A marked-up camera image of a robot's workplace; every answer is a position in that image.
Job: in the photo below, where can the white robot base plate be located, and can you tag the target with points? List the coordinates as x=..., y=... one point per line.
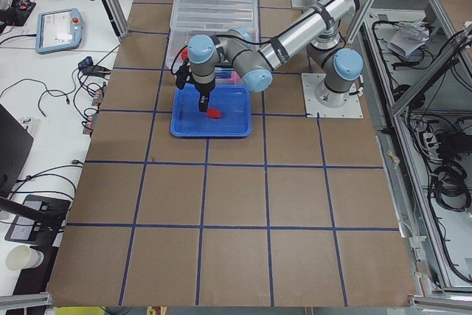
x=320, y=102

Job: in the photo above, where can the white paper cup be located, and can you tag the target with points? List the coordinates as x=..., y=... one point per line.
x=23, y=257

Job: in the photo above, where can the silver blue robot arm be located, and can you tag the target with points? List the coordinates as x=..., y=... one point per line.
x=255, y=67

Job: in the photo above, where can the black monitor stand base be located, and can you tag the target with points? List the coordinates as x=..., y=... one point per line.
x=38, y=220

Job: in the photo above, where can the red block in box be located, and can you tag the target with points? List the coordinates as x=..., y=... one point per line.
x=184, y=54

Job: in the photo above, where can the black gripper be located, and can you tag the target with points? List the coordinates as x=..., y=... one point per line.
x=204, y=88

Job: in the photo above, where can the clear plastic storage box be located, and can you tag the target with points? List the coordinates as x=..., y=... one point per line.
x=207, y=51

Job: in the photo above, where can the blue plastic tray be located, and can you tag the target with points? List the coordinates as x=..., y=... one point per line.
x=228, y=114

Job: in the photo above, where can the red block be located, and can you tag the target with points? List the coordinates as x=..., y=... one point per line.
x=184, y=54
x=213, y=113

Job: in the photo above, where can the teach pendant with red button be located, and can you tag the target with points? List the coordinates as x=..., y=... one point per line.
x=59, y=30

